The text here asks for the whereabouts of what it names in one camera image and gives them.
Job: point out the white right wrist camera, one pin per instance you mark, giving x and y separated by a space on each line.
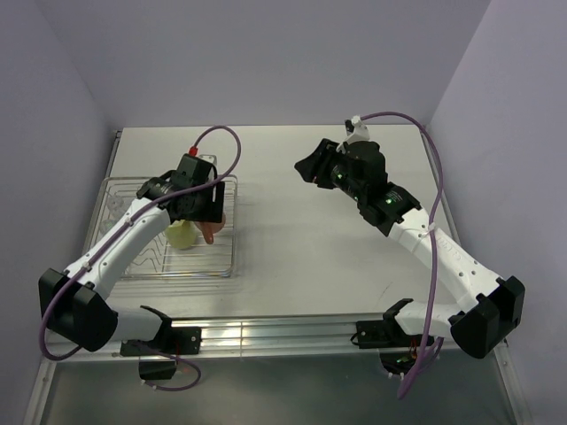
356 131

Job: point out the metal wire dish rack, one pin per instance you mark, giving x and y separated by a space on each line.
158 260

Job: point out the orange ceramic mug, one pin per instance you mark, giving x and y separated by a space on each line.
209 229

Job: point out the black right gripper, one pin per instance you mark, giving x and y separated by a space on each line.
318 163

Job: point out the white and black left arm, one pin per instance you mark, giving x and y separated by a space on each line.
74 302

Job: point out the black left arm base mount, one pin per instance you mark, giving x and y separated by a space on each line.
160 359

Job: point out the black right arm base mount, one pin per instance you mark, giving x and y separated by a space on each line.
386 333

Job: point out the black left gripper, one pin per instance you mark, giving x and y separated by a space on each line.
213 210

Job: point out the yellow-green ceramic mug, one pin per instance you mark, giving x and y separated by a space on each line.
181 234

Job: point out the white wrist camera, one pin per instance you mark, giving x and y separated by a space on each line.
356 131
194 152

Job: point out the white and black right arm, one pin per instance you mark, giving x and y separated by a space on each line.
487 307

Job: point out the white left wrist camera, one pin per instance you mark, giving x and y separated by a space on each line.
194 152

